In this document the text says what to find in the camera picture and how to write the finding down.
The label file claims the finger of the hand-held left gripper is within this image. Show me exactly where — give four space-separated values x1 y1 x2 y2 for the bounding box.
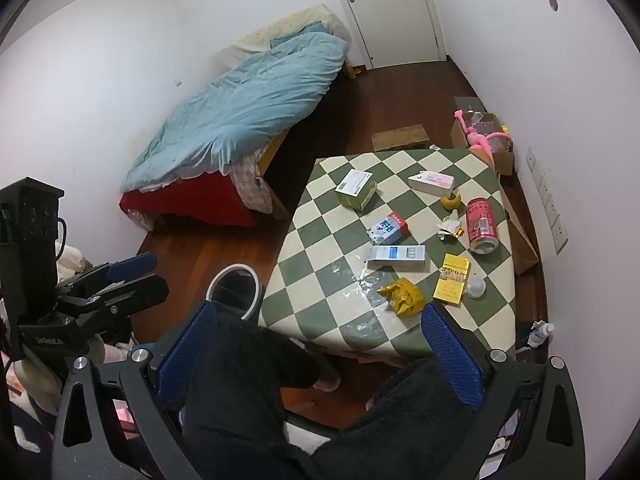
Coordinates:
55 254 158 302
56 275 171 319

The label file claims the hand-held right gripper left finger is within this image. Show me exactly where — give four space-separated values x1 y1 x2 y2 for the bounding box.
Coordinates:
52 302 221 480

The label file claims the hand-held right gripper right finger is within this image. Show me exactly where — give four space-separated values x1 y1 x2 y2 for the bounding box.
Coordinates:
420 302 586 480

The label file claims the white round trash bin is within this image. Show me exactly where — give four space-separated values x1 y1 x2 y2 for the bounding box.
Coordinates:
207 263 263 321

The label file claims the yellow wrapper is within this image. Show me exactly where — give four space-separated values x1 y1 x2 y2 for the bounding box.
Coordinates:
376 279 427 318

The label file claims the red drink can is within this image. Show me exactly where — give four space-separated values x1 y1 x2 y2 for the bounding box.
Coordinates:
466 197 500 255

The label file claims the small blue milk carton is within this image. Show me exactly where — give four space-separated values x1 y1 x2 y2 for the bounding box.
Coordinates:
367 211 408 246

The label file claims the person's left leg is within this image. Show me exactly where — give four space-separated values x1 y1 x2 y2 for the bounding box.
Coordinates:
182 300 321 480

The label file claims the person's leg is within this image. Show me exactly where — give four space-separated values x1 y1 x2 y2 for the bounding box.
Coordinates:
182 300 321 480
310 355 476 480

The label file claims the yellow cigarette box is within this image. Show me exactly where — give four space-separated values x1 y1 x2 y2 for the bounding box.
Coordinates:
432 253 472 305

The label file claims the person's right leg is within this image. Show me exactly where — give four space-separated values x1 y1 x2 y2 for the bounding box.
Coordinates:
310 355 476 480

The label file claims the plastic water bottle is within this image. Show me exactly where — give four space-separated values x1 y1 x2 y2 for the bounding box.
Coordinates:
527 321 556 348

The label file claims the red bed sheet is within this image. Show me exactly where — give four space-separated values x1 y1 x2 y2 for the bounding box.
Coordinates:
119 172 261 228

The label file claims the white blue flat box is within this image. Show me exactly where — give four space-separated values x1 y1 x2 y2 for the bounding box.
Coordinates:
367 245 427 272

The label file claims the crumpled white paper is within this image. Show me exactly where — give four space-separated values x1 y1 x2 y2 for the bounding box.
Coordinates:
436 210 465 242

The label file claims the pink checked mattress cover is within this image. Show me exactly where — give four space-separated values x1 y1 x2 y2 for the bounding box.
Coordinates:
229 152 273 213

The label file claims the green checkered table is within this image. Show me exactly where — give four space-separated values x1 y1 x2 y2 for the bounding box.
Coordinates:
257 147 516 361

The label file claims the pink white box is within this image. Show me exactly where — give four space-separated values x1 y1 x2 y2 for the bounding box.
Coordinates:
407 170 456 197

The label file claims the bed with blue duvet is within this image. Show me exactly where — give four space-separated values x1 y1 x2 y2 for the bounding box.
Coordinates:
120 2 362 231

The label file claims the green white box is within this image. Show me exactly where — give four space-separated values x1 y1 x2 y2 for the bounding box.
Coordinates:
335 169 378 211

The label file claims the light blue duvet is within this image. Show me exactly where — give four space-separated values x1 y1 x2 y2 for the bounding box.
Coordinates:
122 22 350 193

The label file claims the open cardboard box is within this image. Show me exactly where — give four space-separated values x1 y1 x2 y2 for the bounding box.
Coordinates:
450 112 516 177

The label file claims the pink plush toy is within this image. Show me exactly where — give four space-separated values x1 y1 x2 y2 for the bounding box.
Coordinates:
454 109 513 166

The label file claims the flat cardboard box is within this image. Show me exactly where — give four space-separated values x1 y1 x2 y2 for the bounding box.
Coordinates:
371 124 431 152

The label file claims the dark grey box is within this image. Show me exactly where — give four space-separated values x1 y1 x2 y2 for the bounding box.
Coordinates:
454 95 486 116

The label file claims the cream patterned pillow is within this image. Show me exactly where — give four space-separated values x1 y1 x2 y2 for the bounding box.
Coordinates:
220 4 351 68

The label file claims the white door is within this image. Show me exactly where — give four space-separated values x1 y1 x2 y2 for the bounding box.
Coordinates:
320 0 448 71

